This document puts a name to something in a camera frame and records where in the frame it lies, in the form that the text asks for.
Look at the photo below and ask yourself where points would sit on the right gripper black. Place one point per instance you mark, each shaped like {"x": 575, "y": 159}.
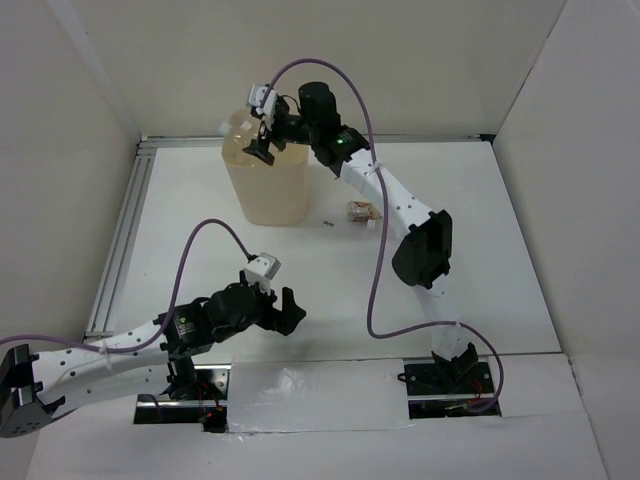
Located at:
{"x": 259, "y": 147}

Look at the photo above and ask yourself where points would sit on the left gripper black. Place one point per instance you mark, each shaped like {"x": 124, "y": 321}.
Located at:
{"x": 285, "y": 319}

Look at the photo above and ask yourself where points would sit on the small bottle red cap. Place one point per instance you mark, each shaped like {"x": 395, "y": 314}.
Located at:
{"x": 362, "y": 212}

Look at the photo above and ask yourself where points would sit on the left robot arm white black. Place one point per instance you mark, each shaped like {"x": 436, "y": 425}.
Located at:
{"x": 37, "y": 388}

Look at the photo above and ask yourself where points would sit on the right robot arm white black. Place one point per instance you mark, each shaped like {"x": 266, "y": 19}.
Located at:
{"x": 423, "y": 255}

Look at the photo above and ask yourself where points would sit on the beige plastic bin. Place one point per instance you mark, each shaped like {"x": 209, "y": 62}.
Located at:
{"x": 276, "y": 195}

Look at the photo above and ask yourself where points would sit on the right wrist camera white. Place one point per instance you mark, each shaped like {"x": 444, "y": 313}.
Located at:
{"x": 261, "y": 101}

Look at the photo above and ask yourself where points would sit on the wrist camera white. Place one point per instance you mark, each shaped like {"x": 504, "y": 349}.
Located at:
{"x": 260, "y": 271}
{"x": 261, "y": 101}

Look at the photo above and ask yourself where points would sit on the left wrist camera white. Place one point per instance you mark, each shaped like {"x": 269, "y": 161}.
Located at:
{"x": 260, "y": 271}

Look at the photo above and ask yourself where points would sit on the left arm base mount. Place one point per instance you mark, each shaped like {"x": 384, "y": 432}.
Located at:
{"x": 195, "y": 394}

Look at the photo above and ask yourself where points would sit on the aluminium frame rail back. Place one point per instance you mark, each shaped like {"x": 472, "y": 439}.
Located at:
{"x": 208, "y": 141}

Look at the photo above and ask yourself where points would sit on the aluminium frame rail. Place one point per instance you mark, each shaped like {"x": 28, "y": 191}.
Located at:
{"x": 102, "y": 319}
{"x": 208, "y": 141}

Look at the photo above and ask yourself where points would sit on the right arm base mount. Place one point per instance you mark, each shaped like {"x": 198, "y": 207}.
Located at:
{"x": 455, "y": 388}

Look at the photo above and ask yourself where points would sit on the aluminium frame rail left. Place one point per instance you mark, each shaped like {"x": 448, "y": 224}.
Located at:
{"x": 102, "y": 319}

